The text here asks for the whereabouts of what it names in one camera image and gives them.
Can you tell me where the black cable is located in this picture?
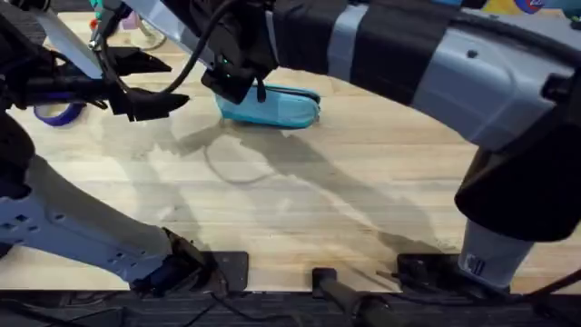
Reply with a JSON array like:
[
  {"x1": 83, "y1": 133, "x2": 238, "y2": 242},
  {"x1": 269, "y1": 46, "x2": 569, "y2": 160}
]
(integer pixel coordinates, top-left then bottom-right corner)
[{"x1": 93, "y1": 0, "x2": 241, "y2": 97}]

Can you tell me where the black clamp handle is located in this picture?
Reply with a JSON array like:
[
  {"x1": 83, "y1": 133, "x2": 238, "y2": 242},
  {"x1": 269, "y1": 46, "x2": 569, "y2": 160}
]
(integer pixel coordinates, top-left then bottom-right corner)
[{"x1": 311, "y1": 267, "x2": 409, "y2": 327}]

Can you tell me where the purple tape roll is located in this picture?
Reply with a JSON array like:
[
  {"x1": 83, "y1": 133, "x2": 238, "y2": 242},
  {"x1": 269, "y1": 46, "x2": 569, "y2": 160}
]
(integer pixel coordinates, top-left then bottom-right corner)
[{"x1": 32, "y1": 102, "x2": 87, "y2": 128}]

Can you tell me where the heap of coloured boxes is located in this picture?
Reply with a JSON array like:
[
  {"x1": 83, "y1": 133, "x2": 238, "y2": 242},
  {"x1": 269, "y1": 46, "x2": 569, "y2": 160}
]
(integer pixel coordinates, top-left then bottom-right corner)
[{"x1": 480, "y1": 0, "x2": 581, "y2": 20}]

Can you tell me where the blue soft zip bag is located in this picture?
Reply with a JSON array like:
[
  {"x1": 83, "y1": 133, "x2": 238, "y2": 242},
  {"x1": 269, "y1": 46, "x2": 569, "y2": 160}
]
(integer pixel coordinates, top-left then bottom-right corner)
[{"x1": 214, "y1": 83, "x2": 322, "y2": 130}]

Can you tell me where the black rail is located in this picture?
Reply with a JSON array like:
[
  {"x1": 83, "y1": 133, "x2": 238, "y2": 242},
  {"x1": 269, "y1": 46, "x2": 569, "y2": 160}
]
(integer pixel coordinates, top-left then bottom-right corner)
[{"x1": 0, "y1": 288, "x2": 581, "y2": 327}]

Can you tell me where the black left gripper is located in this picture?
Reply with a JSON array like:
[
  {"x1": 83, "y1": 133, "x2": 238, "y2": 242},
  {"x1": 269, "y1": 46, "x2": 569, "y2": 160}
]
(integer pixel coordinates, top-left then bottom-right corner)
[{"x1": 6, "y1": 45, "x2": 192, "y2": 124}]

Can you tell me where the pink toy block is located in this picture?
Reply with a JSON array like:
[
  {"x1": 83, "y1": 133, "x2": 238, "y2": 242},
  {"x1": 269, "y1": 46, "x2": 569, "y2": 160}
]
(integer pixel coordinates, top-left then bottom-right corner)
[{"x1": 119, "y1": 10, "x2": 143, "y2": 32}]

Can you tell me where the black mounting plate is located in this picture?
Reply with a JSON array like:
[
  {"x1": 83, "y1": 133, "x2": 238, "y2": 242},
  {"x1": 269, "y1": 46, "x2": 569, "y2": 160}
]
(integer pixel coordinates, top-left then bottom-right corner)
[
  {"x1": 199, "y1": 251, "x2": 250, "y2": 292},
  {"x1": 397, "y1": 253, "x2": 510, "y2": 296}
]

